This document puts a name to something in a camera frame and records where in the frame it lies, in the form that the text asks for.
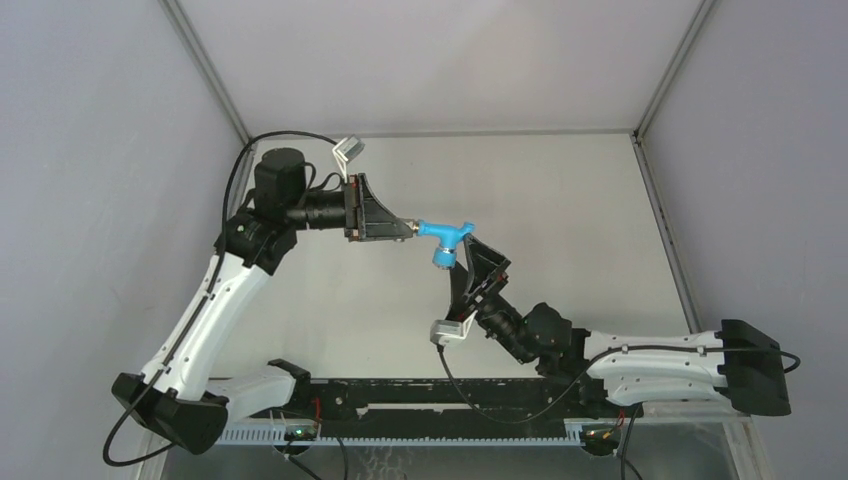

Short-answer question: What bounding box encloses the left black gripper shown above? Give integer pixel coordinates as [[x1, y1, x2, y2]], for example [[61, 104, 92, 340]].
[[286, 174, 412, 243]]

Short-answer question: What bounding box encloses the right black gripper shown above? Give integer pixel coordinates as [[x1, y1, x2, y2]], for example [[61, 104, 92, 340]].
[[446, 234, 533, 366]]

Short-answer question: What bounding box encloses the blue plastic water faucet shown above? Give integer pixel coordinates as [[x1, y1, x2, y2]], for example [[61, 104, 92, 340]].
[[415, 220, 475, 270]]

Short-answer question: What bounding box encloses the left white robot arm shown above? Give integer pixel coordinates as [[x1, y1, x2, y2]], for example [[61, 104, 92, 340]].
[[112, 148, 417, 455]]

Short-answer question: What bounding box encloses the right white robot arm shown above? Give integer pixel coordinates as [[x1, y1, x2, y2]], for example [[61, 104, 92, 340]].
[[446, 234, 800, 417]]

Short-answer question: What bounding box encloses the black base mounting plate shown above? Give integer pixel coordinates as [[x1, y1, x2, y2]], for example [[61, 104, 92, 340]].
[[258, 364, 644, 437]]

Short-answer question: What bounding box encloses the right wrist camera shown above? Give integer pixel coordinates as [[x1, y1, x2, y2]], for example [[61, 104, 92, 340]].
[[429, 312, 477, 348]]

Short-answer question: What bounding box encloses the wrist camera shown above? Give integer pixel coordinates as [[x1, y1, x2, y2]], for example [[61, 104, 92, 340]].
[[331, 135, 365, 180], [429, 312, 477, 348]]

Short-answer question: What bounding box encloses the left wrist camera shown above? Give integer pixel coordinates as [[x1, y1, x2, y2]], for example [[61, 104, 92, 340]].
[[331, 135, 365, 180]]

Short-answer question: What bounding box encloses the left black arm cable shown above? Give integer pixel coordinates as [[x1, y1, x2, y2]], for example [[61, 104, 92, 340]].
[[101, 131, 342, 468]]

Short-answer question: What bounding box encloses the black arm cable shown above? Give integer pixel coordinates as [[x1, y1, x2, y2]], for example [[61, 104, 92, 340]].
[[437, 344, 803, 425], [101, 131, 342, 468]]

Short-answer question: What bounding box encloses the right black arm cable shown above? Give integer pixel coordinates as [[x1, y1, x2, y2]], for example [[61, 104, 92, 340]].
[[437, 344, 803, 425]]

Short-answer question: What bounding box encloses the white slotted cable duct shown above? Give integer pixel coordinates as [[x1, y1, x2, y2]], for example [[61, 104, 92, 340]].
[[214, 423, 584, 447]]

